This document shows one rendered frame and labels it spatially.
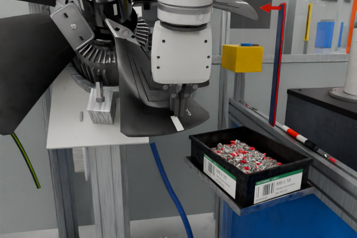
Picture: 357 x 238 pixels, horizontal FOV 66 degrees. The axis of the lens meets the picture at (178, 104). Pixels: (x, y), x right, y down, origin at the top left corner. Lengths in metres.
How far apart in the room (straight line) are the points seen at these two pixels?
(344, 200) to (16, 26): 0.70
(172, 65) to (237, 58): 0.55
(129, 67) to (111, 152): 0.39
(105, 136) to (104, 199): 0.25
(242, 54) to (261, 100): 0.66
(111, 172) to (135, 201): 0.82
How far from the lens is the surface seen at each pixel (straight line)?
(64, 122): 0.79
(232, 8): 0.67
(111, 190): 0.92
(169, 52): 0.44
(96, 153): 0.87
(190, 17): 0.41
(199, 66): 0.46
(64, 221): 1.61
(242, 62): 0.99
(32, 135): 1.58
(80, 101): 0.81
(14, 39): 0.63
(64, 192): 1.51
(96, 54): 0.72
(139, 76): 0.53
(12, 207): 1.80
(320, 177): 0.66
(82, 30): 0.67
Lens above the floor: 1.12
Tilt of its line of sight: 15 degrees down
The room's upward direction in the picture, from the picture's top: straight up
